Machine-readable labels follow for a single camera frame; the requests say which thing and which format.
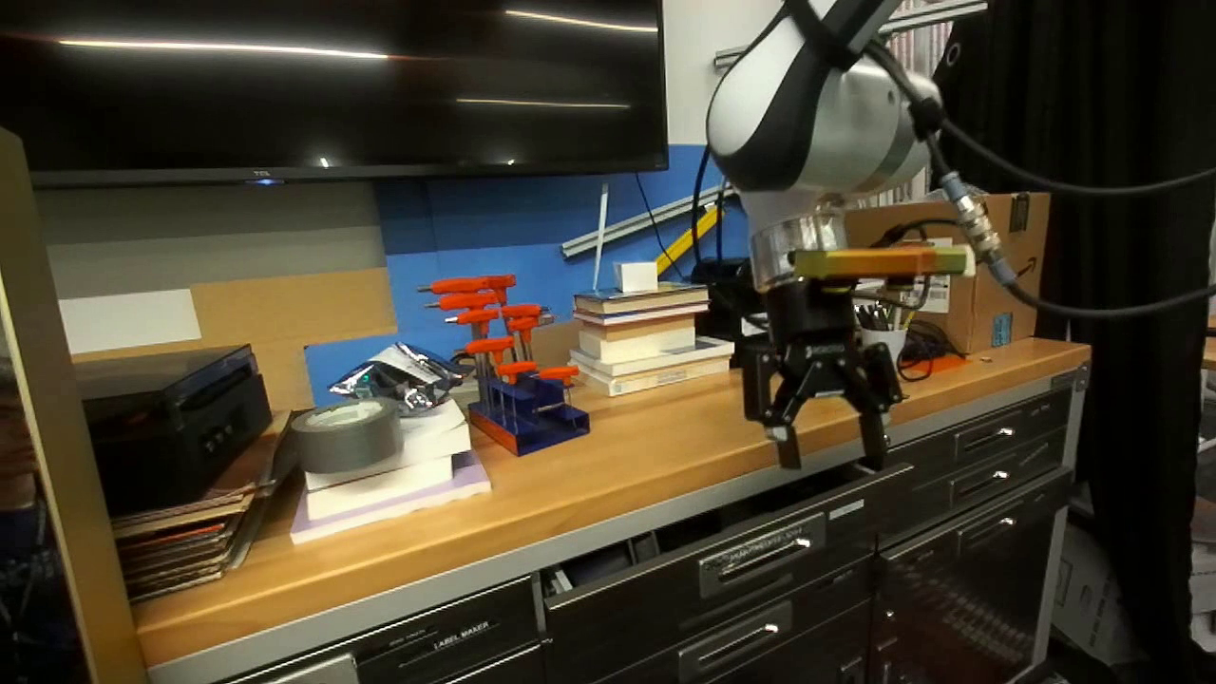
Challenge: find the crumpled foil bag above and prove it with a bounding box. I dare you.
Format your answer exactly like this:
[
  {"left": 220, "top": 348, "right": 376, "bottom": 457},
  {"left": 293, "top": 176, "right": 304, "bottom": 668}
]
[{"left": 331, "top": 336, "right": 467, "bottom": 419}]

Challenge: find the thin dark book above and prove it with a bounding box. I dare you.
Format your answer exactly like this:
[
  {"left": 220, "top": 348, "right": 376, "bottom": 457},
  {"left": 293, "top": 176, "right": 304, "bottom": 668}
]
[{"left": 569, "top": 284, "right": 714, "bottom": 321}]

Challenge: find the silver framing square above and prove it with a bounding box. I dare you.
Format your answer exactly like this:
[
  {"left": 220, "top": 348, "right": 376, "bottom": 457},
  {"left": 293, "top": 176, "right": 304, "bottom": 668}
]
[{"left": 560, "top": 178, "right": 740, "bottom": 263}]

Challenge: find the white foam block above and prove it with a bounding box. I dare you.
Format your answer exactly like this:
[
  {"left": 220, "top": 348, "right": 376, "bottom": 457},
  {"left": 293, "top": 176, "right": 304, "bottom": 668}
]
[{"left": 300, "top": 398, "right": 480, "bottom": 523}]

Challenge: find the thick cream book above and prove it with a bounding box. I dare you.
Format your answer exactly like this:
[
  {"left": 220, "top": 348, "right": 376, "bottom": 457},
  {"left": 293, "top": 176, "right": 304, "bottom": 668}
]
[{"left": 575, "top": 316, "right": 703, "bottom": 368}]

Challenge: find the brown hardboard panel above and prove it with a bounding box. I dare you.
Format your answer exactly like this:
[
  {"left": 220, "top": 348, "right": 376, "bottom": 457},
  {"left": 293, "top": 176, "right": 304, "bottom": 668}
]
[{"left": 52, "top": 263, "right": 399, "bottom": 423}]

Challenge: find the gold wrist camera bar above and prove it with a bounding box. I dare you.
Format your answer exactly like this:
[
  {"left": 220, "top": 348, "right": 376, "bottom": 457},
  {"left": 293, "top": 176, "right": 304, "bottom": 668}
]
[{"left": 792, "top": 241, "right": 982, "bottom": 284}]

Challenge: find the large black TV screen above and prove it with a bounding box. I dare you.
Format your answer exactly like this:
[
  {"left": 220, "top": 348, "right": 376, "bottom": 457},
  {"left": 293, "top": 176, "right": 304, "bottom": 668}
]
[{"left": 0, "top": 0, "right": 674, "bottom": 191}]

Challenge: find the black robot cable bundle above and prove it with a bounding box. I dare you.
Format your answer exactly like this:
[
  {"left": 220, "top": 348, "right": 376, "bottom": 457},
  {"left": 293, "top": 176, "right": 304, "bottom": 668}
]
[{"left": 681, "top": 0, "right": 1216, "bottom": 382}]

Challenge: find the purple board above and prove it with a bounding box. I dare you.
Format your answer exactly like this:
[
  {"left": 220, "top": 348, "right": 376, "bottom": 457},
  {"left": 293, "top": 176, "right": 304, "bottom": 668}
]
[{"left": 286, "top": 452, "right": 495, "bottom": 549}]

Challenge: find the black printer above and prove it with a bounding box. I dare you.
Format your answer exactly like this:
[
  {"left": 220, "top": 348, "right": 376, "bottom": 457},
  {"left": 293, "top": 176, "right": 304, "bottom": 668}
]
[{"left": 75, "top": 343, "right": 279, "bottom": 516}]

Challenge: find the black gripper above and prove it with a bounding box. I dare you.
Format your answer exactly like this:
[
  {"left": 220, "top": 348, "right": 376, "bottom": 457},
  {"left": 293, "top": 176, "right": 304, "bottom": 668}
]
[{"left": 732, "top": 278, "right": 903, "bottom": 474}]

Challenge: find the stack of books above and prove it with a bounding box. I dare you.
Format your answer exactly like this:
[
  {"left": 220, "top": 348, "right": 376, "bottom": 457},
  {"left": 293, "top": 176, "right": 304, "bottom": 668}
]
[{"left": 567, "top": 336, "right": 740, "bottom": 398}]

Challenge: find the grey duct tape roll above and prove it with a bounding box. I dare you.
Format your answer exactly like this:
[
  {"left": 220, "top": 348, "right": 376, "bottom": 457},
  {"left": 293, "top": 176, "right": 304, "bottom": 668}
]
[{"left": 286, "top": 393, "right": 408, "bottom": 478}]

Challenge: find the yellow spirit level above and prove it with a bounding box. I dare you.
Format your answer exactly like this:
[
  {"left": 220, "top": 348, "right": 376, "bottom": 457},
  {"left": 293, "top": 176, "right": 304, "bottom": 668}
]
[{"left": 649, "top": 202, "right": 730, "bottom": 281}]

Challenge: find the small cardboard box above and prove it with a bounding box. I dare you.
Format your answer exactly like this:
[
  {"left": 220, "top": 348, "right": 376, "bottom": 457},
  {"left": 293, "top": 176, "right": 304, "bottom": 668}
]
[{"left": 527, "top": 316, "right": 584, "bottom": 371}]

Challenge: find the thin white rod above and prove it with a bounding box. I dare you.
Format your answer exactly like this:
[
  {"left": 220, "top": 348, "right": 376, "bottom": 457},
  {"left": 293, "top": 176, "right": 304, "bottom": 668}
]
[{"left": 589, "top": 183, "right": 614, "bottom": 292}]

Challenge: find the stack of dark boards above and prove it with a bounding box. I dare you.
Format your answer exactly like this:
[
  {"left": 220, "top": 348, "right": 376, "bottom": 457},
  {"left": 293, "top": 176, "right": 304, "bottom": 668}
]
[{"left": 109, "top": 428, "right": 300, "bottom": 604}]

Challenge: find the white pen cup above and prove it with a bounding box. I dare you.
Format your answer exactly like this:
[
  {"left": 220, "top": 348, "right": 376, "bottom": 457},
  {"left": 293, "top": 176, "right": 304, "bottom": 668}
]
[{"left": 864, "top": 320, "right": 912, "bottom": 371}]

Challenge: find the orange flat sheet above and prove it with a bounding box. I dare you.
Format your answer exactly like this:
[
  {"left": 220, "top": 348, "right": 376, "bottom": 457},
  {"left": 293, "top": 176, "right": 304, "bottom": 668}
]
[{"left": 897, "top": 354, "right": 974, "bottom": 382}]

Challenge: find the large cardboard shipping box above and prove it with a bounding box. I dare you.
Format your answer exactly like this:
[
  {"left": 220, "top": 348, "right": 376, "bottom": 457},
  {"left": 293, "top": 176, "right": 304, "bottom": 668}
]
[{"left": 845, "top": 187, "right": 1056, "bottom": 355}]

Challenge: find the black drawer cabinet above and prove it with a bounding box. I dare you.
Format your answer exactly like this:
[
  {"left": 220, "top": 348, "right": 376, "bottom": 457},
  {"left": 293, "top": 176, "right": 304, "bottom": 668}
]
[
  {"left": 147, "top": 573, "right": 554, "bottom": 684},
  {"left": 871, "top": 382, "right": 1091, "bottom": 684}
]

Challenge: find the small white box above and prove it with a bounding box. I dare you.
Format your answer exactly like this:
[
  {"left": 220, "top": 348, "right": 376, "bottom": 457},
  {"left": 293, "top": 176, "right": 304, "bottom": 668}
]
[{"left": 614, "top": 257, "right": 662, "bottom": 296}]

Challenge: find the black curtain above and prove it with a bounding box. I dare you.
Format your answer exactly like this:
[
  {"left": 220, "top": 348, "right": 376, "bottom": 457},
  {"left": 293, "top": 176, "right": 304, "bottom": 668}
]
[{"left": 936, "top": 0, "right": 1216, "bottom": 684}]

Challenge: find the white paper label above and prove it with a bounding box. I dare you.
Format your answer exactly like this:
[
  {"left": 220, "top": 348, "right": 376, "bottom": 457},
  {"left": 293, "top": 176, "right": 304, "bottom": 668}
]
[{"left": 52, "top": 284, "right": 206, "bottom": 355}]

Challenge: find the blue back panel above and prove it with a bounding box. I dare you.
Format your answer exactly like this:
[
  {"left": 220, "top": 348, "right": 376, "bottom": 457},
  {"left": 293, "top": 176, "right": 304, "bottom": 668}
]
[{"left": 300, "top": 141, "right": 765, "bottom": 411}]

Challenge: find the wooden post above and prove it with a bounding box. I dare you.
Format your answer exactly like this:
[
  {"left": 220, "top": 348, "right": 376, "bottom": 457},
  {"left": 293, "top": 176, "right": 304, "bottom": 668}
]
[{"left": 0, "top": 124, "right": 147, "bottom": 684}]

